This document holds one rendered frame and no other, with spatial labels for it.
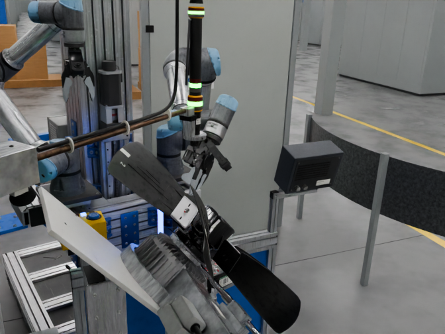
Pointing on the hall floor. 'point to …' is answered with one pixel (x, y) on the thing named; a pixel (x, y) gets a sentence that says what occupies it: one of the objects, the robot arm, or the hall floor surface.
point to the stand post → (90, 274)
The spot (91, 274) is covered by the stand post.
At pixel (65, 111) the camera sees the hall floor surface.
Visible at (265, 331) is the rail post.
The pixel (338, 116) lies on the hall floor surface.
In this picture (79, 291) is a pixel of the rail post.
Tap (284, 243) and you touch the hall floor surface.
